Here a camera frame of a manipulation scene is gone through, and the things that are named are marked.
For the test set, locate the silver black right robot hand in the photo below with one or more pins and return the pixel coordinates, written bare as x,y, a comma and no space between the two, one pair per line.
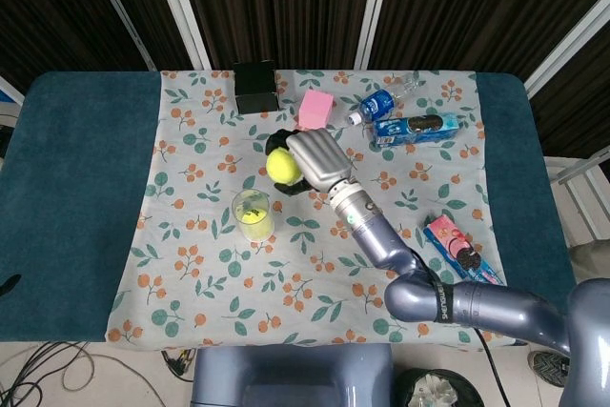
319,156

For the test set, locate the yellow tennis ball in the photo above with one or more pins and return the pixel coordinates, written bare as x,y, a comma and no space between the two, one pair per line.
281,165
252,216

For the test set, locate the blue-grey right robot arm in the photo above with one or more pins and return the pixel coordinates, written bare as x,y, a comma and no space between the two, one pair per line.
381,245

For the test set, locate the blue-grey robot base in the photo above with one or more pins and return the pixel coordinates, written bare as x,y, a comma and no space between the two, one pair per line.
286,376

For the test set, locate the pink foam cube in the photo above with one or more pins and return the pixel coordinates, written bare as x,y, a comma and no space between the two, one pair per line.
314,109

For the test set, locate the blue label water bottle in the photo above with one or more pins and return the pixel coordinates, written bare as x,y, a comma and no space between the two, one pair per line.
376,104

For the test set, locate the black box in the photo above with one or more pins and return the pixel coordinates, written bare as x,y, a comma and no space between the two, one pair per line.
256,85

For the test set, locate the clear plastic cup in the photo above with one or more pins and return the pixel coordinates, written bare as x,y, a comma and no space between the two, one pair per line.
255,230

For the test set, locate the blue cookie box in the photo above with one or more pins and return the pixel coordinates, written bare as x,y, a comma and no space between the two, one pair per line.
414,129

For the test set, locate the floral tablecloth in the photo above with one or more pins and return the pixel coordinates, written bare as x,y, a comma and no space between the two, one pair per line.
214,273

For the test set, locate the pink cookie pack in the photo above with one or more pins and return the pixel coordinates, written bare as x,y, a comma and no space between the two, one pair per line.
460,247

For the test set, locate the teal table cover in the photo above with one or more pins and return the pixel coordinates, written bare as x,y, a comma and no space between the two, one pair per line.
71,164

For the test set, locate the power plugs cluster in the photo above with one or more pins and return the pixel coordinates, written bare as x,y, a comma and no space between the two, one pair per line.
178,363

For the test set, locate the white metal rack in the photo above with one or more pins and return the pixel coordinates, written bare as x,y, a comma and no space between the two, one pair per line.
579,171

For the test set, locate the black trash bin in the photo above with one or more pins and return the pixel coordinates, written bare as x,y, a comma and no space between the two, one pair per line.
438,390

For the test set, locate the grey sneaker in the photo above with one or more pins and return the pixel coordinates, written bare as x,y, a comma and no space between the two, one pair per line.
548,368

